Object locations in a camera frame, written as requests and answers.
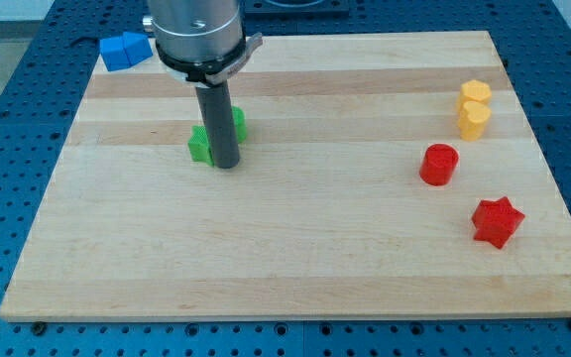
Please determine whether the green circle block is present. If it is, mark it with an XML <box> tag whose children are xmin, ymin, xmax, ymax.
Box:
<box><xmin>232</xmin><ymin>106</ymin><xmax>248</xmax><ymax>144</ymax></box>

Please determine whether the green star block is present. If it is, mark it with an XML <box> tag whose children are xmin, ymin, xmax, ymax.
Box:
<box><xmin>187</xmin><ymin>126</ymin><xmax>214</xmax><ymax>167</ymax></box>

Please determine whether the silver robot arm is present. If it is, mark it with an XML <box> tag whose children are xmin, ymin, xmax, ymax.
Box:
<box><xmin>145</xmin><ymin>0</ymin><xmax>263</xmax><ymax>87</ymax></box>

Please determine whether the wooden board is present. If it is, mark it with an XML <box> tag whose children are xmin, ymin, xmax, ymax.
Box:
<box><xmin>0</xmin><ymin>31</ymin><xmax>571</xmax><ymax>322</ymax></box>

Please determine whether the red star block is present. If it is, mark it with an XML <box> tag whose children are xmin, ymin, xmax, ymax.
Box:
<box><xmin>471</xmin><ymin>196</ymin><xmax>525</xmax><ymax>249</ymax></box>

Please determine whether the red cylinder block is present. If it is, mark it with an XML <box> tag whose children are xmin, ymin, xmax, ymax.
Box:
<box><xmin>419</xmin><ymin>144</ymin><xmax>459</xmax><ymax>186</ymax></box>

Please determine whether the yellow heart block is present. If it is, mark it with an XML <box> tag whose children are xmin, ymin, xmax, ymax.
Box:
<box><xmin>457</xmin><ymin>101</ymin><xmax>492</xmax><ymax>141</ymax></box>

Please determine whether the blue pentagon block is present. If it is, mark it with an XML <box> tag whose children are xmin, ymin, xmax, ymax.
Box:
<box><xmin>122</xmin><ymin>32</ymin><xmax>153</xmax><ymax>66</ymax></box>

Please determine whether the yellow hexagon block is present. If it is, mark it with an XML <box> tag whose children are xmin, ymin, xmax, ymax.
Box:
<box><xmin>456</xmin><ymin>79</ymin><xmax>492</xmax><ymax>112</ymax></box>

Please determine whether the blue cube block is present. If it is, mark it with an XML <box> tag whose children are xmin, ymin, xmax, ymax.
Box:
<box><xmin>99</xmin><ymin>37</ymin><xmax>131</xmax><ymax>71</ymax></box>

